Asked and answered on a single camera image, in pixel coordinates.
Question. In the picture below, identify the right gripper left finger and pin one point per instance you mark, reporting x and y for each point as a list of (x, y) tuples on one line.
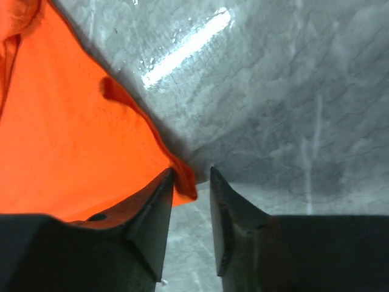
[(142, 221)]

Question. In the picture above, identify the orange t shirt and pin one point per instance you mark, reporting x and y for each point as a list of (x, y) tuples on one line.
[(73, 141)]

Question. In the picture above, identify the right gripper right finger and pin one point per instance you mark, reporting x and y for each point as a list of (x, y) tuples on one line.
[(229, 209)]

